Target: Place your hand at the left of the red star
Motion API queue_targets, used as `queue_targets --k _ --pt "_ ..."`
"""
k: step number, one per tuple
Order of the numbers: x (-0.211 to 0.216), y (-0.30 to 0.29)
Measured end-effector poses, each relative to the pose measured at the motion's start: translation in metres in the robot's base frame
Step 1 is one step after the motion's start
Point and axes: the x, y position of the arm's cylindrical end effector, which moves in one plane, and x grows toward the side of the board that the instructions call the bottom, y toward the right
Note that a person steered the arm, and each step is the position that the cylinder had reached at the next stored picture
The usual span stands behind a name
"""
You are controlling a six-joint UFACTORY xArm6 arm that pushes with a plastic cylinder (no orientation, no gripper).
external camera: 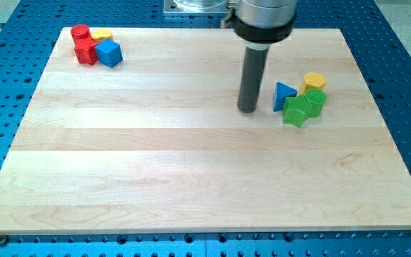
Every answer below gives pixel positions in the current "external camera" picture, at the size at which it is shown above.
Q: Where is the green cylinder block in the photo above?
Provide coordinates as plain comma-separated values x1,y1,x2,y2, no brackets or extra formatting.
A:
304,89,327,118

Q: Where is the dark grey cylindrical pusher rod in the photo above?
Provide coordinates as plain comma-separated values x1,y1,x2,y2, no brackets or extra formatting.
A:
238,47,268,113

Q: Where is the green star block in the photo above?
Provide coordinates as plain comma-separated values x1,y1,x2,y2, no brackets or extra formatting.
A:
282,96,313,127

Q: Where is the red star block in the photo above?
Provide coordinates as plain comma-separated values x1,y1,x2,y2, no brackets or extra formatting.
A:
74,37,98,65

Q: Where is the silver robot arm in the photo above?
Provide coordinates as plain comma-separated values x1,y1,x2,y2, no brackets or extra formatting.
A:
220,0,297,113

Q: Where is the blue cube block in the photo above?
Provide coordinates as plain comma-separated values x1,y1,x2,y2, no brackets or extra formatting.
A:
96,39,123,68

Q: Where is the red cylinder block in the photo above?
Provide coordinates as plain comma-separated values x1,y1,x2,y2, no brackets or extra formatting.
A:
70,24,91,46

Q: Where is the yellow block top left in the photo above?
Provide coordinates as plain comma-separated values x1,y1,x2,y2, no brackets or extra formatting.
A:
91,29,113,43

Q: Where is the yellow hexagon block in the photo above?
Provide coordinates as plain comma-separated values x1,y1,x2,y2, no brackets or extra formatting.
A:
298,72,327,95

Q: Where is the wooden board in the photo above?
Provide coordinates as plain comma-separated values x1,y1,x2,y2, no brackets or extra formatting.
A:
0,28,411,235

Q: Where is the blue perforated metal table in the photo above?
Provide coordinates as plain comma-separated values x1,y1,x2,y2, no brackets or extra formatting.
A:
0,1,411,256

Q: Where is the blue triangle block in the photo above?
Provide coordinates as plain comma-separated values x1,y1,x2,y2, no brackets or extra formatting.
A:
273,82,298,112

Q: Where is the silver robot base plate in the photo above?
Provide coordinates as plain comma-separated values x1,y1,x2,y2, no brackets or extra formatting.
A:
163,0,228,16

